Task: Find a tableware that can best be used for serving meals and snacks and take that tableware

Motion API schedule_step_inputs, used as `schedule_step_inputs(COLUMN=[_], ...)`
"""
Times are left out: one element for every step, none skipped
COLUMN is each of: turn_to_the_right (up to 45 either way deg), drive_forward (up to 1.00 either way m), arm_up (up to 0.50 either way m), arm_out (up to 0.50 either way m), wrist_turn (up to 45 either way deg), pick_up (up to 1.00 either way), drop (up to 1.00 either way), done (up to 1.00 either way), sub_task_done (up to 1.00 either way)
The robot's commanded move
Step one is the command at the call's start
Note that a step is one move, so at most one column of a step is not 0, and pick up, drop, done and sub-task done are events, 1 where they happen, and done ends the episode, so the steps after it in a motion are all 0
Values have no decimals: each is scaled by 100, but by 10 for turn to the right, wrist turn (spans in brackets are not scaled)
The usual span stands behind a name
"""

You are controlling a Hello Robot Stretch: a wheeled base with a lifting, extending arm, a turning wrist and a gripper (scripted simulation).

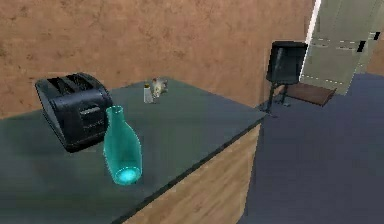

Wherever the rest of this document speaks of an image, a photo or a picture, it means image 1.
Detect wooden counter with dark top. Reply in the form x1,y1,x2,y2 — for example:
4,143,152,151
0,77,269,224

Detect pale crumpled small object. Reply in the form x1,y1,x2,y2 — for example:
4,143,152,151
151,77,169,98

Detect grey salt shaker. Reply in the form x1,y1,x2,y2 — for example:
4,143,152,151
143,83,155,104

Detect teal glass bottle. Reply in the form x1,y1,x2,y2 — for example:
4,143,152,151
102,105,143,186

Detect black toaster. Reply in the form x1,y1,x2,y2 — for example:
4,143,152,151
34,72,114,154

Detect brown floor mat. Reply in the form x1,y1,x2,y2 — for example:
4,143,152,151
284,82,338,107

